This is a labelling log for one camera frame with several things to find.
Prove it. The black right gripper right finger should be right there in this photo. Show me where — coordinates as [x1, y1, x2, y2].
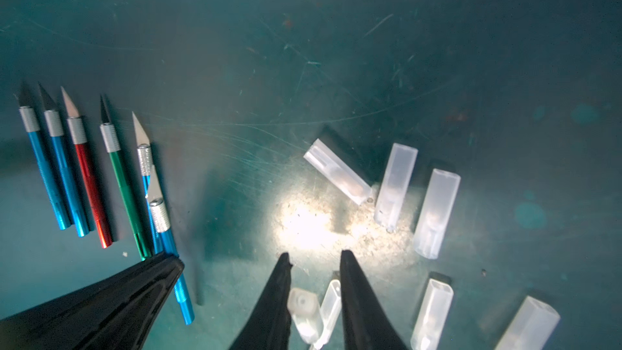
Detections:
[340, 250, 408, 349]

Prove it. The green carving knife capped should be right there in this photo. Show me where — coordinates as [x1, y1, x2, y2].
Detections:
[100, 95, 152, 261]

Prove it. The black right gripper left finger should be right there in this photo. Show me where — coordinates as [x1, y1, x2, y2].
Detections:
[230, 252, 293, 349]

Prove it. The translucent white knife cap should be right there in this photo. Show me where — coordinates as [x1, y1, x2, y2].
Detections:
[304, 139, 373, 206]

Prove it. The short blue carving knife capped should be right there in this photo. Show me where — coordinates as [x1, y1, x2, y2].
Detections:
[146, 165, 194, 325]

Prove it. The blue carving knife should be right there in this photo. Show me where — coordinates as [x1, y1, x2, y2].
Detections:
[38, 83, 89, 238]
[17, 82, 71, 230]

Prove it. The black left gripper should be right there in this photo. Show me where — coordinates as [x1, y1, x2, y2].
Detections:
[1, 253, 185, 349]

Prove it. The red carving knife capped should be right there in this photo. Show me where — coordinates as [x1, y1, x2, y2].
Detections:
[61, 87, 113, 249]

